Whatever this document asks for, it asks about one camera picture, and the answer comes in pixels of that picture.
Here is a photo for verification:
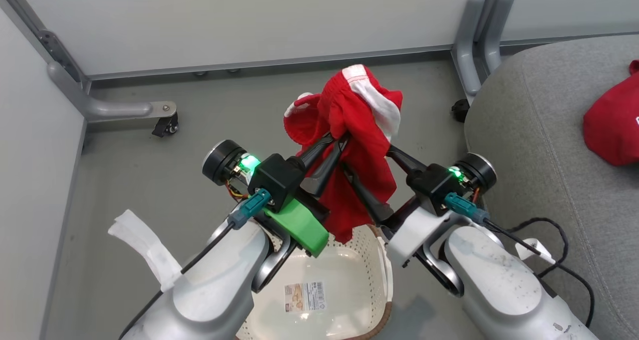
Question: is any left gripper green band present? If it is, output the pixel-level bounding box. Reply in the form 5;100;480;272
265;133;348;258

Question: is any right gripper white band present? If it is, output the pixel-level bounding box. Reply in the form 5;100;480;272
342;145;450;268

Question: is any red shorts white stripe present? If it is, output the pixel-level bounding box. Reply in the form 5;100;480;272
284;64;403;244

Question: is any grey fabric sofa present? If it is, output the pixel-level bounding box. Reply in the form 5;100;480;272
464;34;639;340

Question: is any white perforated laundry basket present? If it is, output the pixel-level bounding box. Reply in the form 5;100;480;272
235;224;395;340

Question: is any paper barcode label sticker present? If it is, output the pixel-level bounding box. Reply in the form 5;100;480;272
285;281;327;313

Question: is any black caster wheel with brake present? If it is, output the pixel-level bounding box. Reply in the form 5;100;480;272
152;113;179;138

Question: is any small white tag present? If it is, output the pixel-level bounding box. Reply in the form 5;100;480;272
515;238;555;265

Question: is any grey partition foot single tube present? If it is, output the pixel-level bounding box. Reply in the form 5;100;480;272
47;63;178;123

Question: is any right arm cable teal plug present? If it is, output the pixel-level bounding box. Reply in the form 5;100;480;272
444;192;596;327

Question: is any arm cable teal plug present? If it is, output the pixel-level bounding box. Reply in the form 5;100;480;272
120;189;272;338
444;192;596;327

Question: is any left arm cable teal plug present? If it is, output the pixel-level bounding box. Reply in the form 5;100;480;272
120;189;272;338

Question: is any grey partition post double tube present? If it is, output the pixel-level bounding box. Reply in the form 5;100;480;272
452;0;515;103

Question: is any long white fabric strap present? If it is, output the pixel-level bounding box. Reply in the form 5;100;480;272
108;209;183;292

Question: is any grey metal hinge bracket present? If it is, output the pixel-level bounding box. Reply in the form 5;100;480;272
37;29;83;83

